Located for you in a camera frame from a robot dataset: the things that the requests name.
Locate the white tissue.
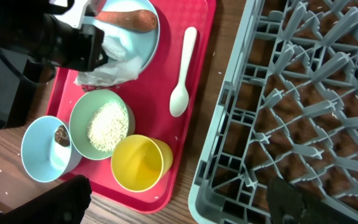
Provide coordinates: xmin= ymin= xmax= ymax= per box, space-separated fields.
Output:
xmin=74 ymin=36 xmax=143 ymax=87

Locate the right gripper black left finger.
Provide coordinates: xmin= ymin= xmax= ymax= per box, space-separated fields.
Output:
xmin=0 ymin=175 xmax=92 ymax=224

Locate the white plastic spoon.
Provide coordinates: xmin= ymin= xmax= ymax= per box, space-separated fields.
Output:
xmin=169 ymin=27 xmax=197 ymax=117

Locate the light blue plate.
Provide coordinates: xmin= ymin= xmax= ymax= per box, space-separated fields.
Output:
xmin=83 ymin=0 xmax=160 ymax=72

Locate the yellow plastic cup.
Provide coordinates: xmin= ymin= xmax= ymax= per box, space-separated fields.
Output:
xmin=111 ymin=134 xmax=173 ymax=192

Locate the red plastic tray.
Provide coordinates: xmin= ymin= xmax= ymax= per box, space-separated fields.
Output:
xmin=61 ymin=0 xmax=216 ymax=213

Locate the grey dishwasher rack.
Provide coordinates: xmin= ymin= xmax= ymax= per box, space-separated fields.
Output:
xmin=188 ymin=0 xmax=358 ymax=223

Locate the black waste tray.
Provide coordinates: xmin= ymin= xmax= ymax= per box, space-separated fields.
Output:
xmin=0 ymin=50 xmax=56 ymax=129

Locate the white rice pile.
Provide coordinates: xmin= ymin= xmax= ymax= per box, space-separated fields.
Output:
xmin=86 ymin=101 xmax=129 ymax=152

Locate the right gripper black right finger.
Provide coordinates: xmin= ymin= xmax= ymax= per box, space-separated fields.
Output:
xmin=267 ymin=177 xmax=358 ymax=224

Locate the green bowl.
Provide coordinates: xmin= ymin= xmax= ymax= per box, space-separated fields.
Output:
xmin=69 ymin=90 xmax=135 ymax=161

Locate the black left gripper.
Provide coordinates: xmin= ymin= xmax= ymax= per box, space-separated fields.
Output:
xmin=0 ymin=0 xmax=108 ymax=72

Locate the orange carrot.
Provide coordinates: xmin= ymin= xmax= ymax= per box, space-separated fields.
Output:
xmin=95 ymin=9 xmax=158 ymax=32

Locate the light blue bowl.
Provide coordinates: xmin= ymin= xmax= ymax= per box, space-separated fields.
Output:
xmin=21 ymin=116 xmax=82 ymax=183

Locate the brown mushroom piece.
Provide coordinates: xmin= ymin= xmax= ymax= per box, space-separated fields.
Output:
xmin=54 ymin=125 xmax=70 ymax=147

